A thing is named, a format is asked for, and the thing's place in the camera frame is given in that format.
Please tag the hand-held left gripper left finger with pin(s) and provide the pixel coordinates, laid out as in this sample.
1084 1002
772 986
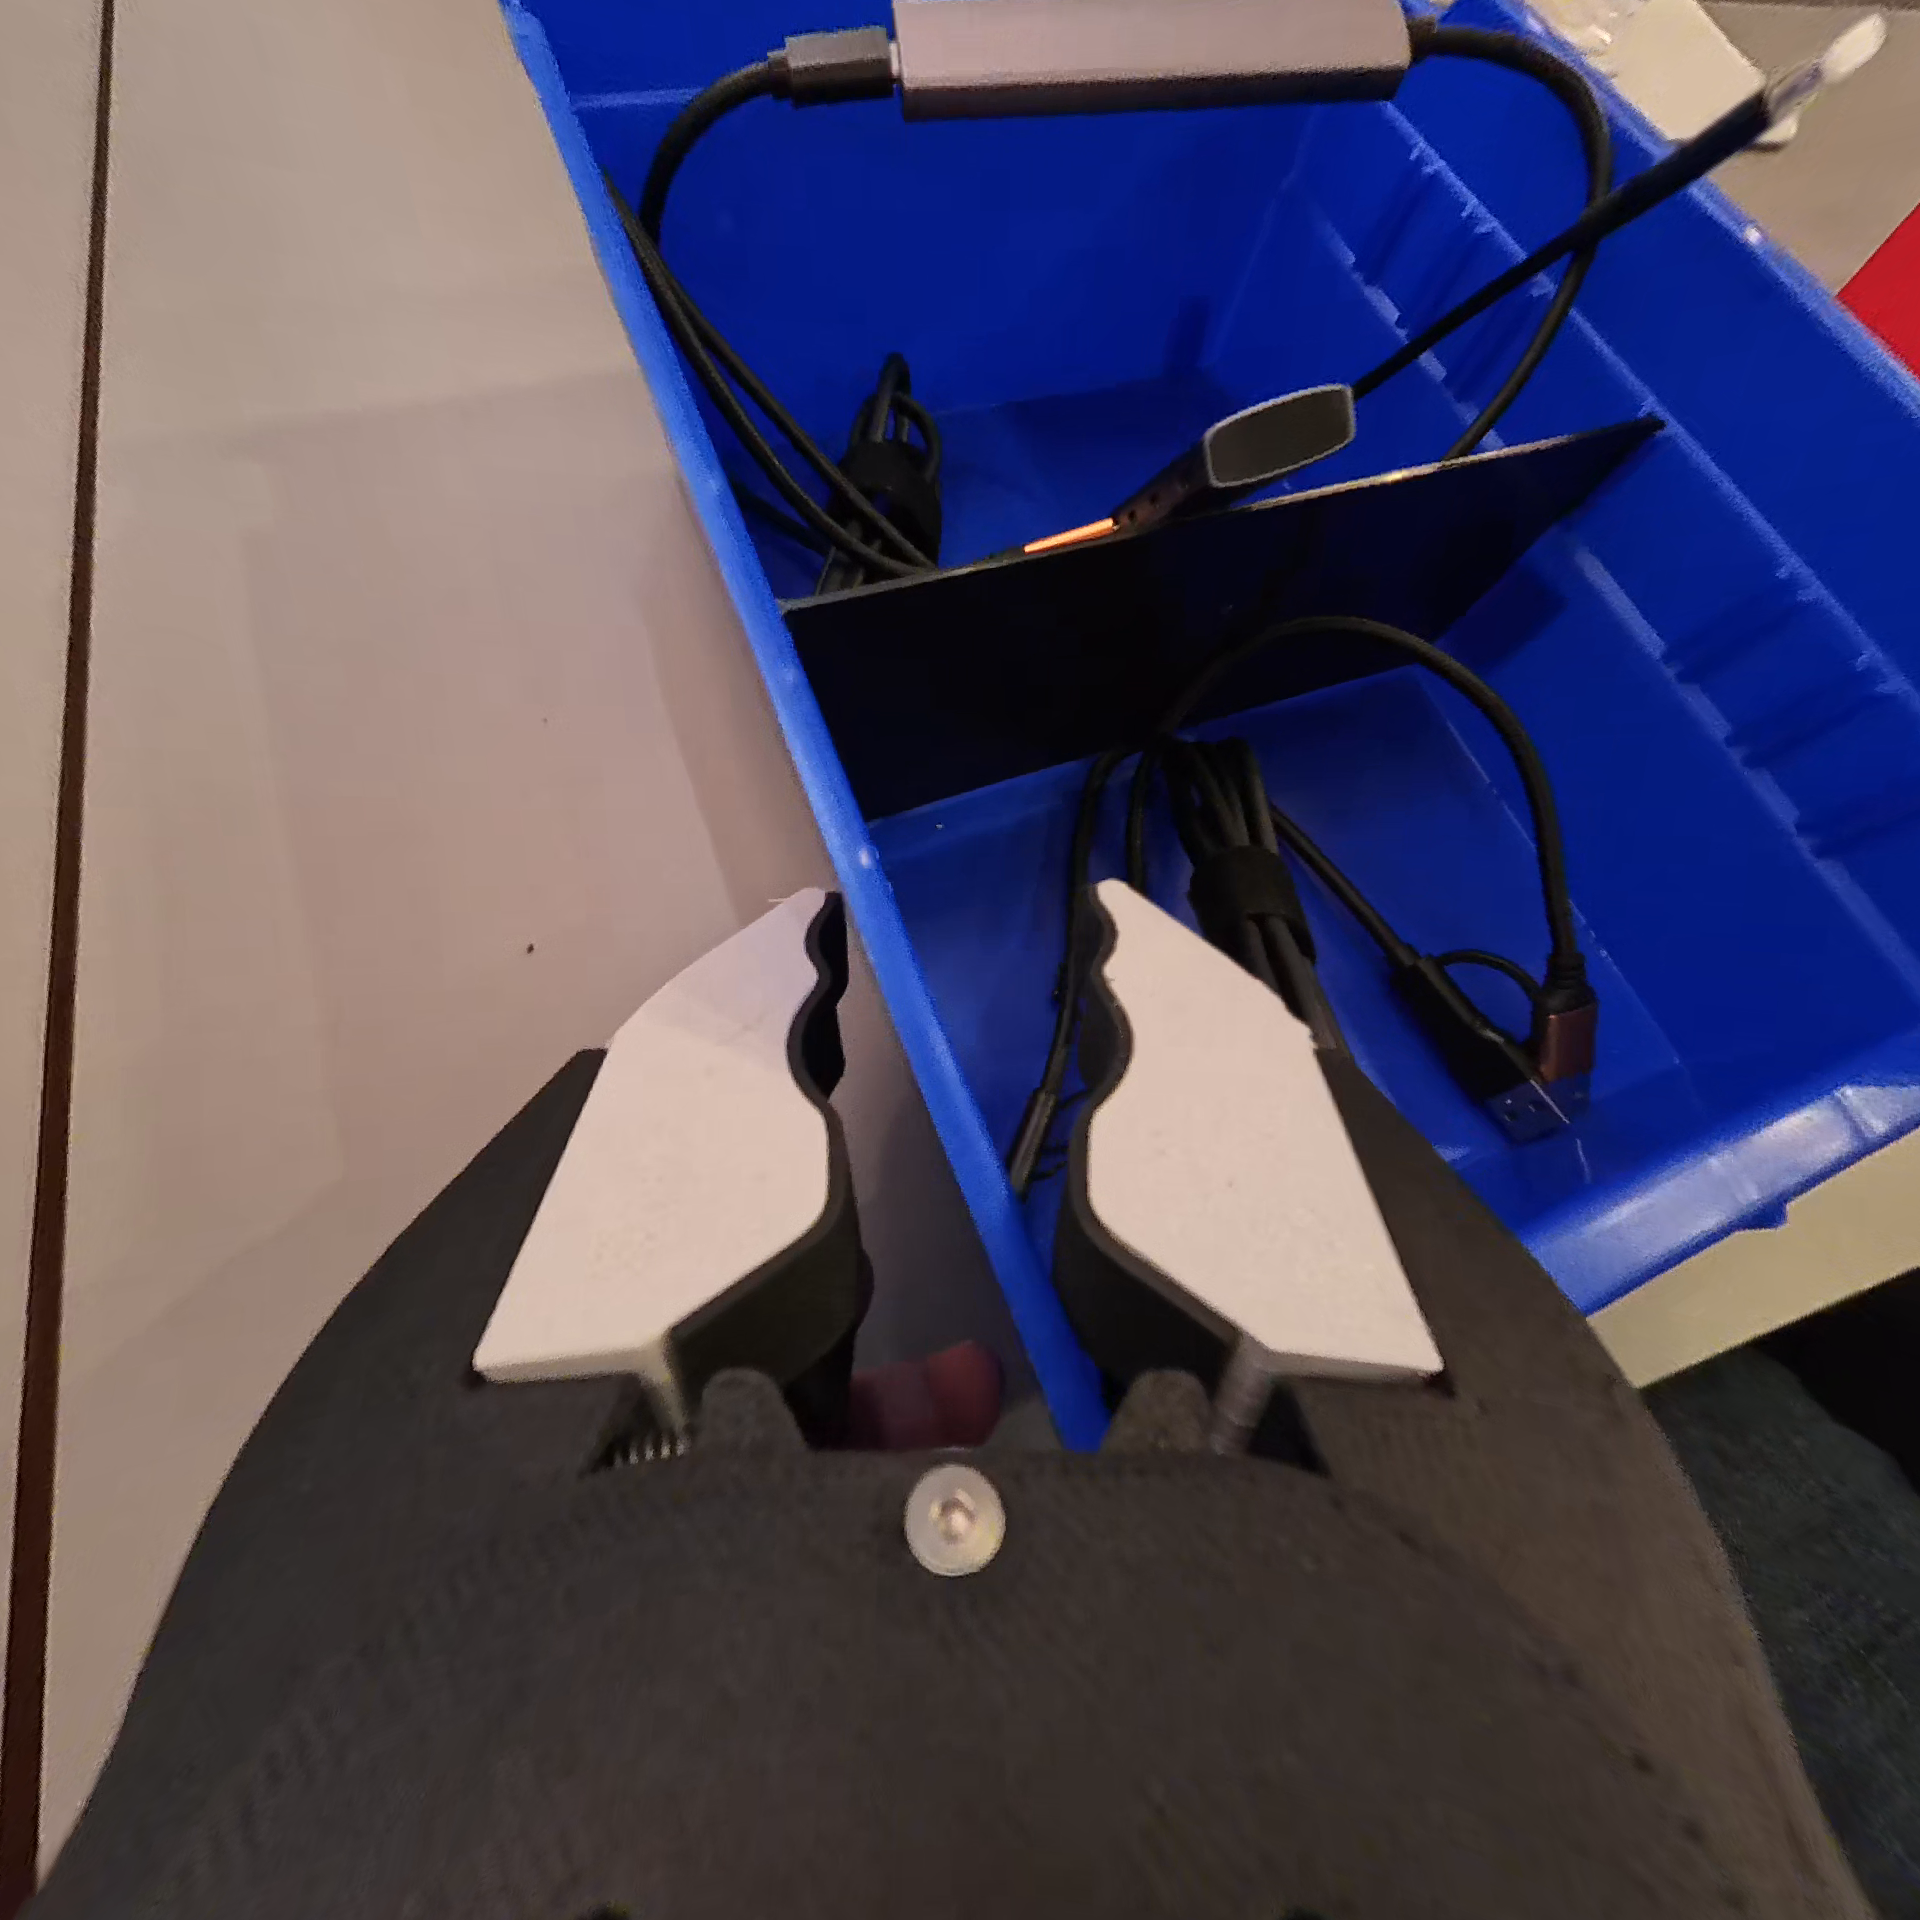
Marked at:
674 1185

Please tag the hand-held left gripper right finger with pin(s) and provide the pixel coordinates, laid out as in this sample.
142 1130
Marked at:
1244 1185

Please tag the blue plastic bin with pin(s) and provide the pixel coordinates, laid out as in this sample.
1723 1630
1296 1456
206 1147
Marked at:
1723 750

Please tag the slim dark usb hub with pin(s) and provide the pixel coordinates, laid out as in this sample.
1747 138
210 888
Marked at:
1275 435

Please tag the black bin divider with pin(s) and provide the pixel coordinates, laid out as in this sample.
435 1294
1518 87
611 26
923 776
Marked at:
1126 675

